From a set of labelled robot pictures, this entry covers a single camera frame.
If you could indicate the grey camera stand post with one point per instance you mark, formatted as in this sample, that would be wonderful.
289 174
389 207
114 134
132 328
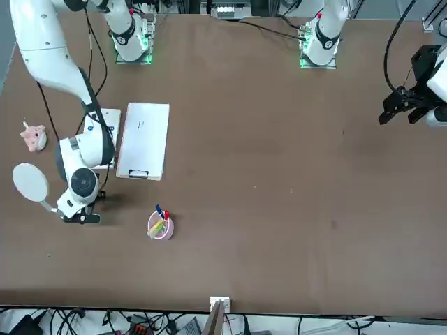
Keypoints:
214 321

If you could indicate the red marker pen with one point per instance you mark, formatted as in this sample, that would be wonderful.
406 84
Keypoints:
166 214

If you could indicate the aluminium profile rail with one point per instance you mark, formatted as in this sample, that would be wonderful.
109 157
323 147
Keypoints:
433 15

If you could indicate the black power strip red switches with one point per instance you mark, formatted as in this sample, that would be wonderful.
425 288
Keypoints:
141 326

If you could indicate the white clipboard with black clip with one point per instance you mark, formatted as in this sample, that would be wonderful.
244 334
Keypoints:
143 139

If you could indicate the blue marker pen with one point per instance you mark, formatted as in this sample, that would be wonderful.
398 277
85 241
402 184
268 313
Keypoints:
159 209

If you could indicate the white and blue book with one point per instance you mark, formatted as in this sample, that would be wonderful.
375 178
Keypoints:
113 122

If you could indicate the pink translucent pen cup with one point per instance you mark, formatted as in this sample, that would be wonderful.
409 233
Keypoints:
169 230

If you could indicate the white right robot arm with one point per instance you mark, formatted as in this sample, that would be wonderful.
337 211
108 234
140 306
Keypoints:
45 52

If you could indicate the pink plush pig toy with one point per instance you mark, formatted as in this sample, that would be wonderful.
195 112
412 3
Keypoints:
33 136

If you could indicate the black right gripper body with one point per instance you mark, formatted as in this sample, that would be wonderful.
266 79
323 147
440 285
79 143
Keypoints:
87 218

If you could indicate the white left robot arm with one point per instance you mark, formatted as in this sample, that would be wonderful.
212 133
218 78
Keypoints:
326 31

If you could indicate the white table edge bracket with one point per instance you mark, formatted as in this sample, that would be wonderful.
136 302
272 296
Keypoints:
227 301

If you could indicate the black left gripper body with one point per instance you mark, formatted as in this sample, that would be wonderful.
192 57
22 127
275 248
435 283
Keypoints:
424 63

